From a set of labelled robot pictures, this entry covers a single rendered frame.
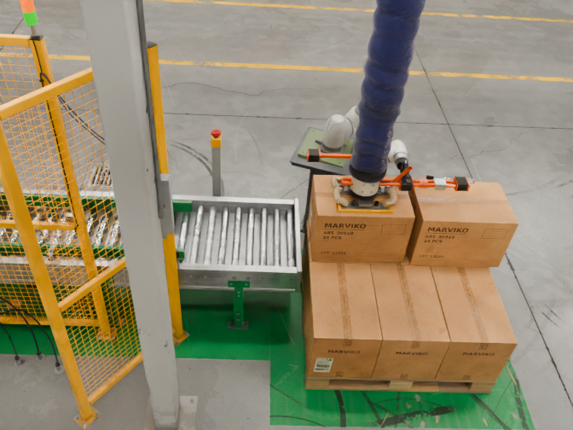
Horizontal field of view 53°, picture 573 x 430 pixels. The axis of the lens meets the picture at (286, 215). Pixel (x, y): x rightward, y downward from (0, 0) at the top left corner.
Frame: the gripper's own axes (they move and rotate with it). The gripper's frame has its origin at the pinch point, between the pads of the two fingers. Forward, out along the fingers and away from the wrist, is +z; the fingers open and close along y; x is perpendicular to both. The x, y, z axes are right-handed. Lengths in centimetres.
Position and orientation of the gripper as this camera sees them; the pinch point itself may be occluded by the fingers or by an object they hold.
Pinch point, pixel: (407, 182)
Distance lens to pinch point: 360.3
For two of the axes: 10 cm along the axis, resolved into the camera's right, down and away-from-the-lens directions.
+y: -0.7, 7.4, 6.7
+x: -10.0, -0.4, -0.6
